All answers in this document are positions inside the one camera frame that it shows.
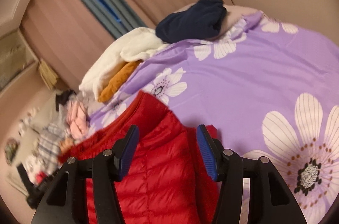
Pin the white printed garment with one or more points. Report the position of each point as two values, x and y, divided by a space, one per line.
33 164

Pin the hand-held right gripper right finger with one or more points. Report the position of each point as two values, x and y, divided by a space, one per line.
208 154

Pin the small tan garment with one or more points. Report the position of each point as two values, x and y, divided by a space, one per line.
65 146

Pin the grey plaid shirt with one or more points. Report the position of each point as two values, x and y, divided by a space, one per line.
51 146

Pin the purple floral blanket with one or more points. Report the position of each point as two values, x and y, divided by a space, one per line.
238 75

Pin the navy garment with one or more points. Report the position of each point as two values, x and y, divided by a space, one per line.
190 20

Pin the white fleece garment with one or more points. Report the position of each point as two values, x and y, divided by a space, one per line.
116 60

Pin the beige fringed hanging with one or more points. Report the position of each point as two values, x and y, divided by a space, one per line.
47 74

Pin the black garment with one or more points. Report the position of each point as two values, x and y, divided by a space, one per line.
65 99

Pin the pink garment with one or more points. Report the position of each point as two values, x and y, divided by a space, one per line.
78 119

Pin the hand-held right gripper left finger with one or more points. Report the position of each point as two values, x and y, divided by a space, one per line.
128 154

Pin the orange garment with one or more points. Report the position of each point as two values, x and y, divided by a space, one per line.
119 81

